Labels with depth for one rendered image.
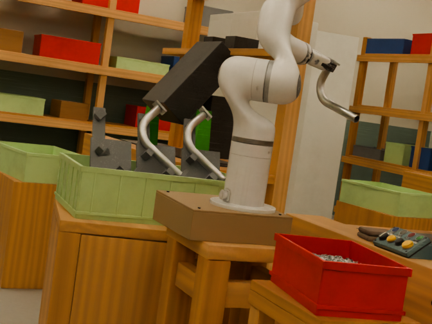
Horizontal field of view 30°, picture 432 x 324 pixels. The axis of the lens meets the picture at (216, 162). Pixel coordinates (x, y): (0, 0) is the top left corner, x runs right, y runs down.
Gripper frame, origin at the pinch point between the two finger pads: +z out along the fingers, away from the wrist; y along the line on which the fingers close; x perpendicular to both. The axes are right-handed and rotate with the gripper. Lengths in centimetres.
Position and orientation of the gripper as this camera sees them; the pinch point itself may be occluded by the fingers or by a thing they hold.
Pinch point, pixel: (328, 65)
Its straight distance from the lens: 308.5
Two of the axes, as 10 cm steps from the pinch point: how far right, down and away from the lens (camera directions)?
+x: -4.7, 8.5, 2.5
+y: -5.6, -5.0, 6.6
